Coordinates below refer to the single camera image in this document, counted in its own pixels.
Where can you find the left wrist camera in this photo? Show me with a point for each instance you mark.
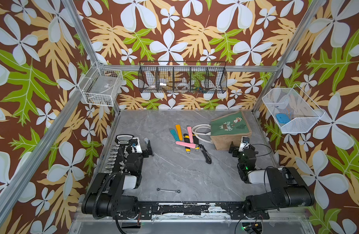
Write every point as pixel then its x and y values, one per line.
pixel 136 147

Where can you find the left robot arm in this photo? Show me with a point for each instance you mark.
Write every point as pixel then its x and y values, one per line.
pixel 105 196

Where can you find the teal art knife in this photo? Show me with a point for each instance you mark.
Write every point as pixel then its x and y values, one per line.
pixel 174 134

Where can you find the white wire basket left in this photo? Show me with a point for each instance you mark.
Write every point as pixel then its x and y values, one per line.
pixel 100 86

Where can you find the black metal utility knife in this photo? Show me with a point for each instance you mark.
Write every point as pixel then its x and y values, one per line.
pixel 205 154

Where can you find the white mesh basket right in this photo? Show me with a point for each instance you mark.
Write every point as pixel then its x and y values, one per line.
pixel 297 104

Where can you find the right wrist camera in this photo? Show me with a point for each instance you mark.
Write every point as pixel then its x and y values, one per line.
pixel 245 144

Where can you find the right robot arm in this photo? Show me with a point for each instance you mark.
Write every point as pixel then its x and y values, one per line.
pixel 283 187

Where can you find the green burlap christmas pouch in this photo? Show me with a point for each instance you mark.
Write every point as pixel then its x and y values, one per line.
pixel 223 131

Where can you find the socket set rail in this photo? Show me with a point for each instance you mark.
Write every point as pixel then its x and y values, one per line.
pixel 118 155

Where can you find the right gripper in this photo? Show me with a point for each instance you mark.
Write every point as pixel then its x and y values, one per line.
pixel 235 150

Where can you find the orange art knife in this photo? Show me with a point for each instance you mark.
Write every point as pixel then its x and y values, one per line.
pixel 179 132

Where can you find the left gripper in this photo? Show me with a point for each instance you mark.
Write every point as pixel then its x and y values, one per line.
pixel 149 152

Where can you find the small steel wrench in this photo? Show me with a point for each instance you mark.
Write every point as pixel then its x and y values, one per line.
pixel 168 191

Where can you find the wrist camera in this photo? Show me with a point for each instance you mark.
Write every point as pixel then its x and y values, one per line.
pixel 245 144
pixel 136 147

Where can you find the blue object in basket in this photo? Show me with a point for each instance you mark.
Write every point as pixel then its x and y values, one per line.
pixel 283 118

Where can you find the black mounting rail base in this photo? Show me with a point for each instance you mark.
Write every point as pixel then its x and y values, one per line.
pixel 151 210

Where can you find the pink art knife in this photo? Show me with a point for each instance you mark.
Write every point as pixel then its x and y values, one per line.
pixel 185 144
pixel 189 129

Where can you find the black wire basket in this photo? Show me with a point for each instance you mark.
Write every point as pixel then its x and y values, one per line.
pixel 204 77

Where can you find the pink art knife upright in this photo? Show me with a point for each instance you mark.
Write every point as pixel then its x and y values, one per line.
pixel 189 129

